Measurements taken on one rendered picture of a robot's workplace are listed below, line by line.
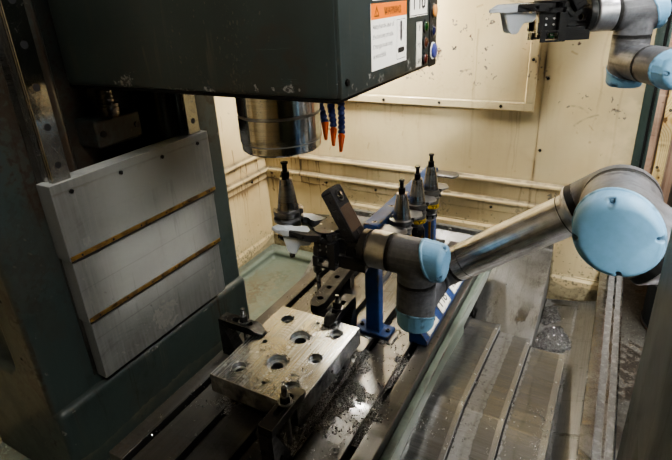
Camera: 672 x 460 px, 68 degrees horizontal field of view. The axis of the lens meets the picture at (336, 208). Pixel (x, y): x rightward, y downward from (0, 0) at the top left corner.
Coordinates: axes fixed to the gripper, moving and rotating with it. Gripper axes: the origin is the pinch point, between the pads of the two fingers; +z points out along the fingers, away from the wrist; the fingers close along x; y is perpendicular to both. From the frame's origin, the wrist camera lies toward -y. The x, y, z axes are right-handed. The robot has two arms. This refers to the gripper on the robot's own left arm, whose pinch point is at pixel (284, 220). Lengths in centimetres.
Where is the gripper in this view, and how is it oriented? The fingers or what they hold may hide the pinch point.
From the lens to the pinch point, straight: 107.8
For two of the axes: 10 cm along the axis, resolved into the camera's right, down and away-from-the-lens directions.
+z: -8.8, -1.6, 4.5
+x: 4.8, -3.7, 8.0
